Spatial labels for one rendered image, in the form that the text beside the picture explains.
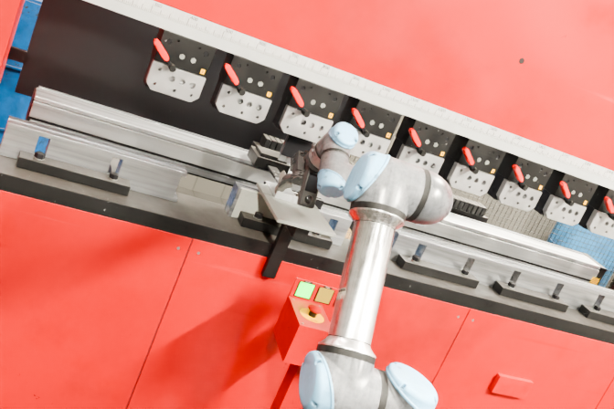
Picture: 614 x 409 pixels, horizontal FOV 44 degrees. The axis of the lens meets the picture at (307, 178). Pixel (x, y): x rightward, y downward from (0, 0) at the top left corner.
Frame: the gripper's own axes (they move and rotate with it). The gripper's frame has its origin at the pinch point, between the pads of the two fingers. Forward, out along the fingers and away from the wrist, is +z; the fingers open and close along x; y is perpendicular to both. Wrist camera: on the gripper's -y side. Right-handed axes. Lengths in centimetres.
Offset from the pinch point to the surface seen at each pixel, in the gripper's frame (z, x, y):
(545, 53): -47, -63, 47
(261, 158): 16.4, 2.2, 21.1
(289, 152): -3.0, 1.5, 13.2
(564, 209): -13, -99, 18
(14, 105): 160, 76, 105
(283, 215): -9.6, 5.0, -12.3
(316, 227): -11.0, -4.5, -14.0
